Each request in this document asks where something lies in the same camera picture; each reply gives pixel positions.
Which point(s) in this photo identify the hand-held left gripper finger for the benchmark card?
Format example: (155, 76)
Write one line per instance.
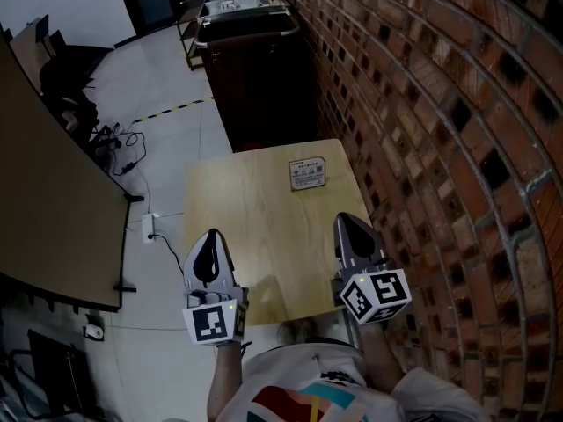
(224, 271)
(191, 277)

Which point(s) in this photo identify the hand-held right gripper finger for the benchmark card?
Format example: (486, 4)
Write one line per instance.
(374, 253)
(341, 253)

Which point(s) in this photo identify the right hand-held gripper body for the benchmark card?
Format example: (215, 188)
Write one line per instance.
(378, 295)

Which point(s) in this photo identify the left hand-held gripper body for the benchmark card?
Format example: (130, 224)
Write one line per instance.
(211, 321)

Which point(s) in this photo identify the person's right forearm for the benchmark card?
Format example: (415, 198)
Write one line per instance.
(378, 358)

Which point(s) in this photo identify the person's left forearm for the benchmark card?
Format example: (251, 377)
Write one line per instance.
(224, 380)

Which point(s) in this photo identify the grey metal table leg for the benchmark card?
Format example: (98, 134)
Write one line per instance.
(354, 330)

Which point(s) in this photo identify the white power strip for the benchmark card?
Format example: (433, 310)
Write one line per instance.
(149, 227)

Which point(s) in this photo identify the person's shoe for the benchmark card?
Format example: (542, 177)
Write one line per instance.
(294, 332)

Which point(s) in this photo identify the person's white printed shirt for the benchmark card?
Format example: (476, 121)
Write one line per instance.
(286, 367)

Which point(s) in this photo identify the white tissue roll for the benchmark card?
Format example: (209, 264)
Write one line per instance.
(93, 331)

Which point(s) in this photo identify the large brown partition board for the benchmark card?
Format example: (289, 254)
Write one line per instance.
(48, 183)

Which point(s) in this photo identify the dark brown service cart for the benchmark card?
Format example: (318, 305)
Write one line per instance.
(259, 95)

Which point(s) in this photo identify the black office chair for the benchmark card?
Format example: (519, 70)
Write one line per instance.
(70, 99)

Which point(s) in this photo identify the white container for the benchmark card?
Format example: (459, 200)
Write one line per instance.
(233, 3)

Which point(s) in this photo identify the small brown partition board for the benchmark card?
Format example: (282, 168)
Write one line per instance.
(26, 51)

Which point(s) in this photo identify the black metal frame chair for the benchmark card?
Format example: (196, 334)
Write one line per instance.
(48, 376)

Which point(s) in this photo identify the metal frame trolley cart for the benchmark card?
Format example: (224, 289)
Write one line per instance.
(191, 24)

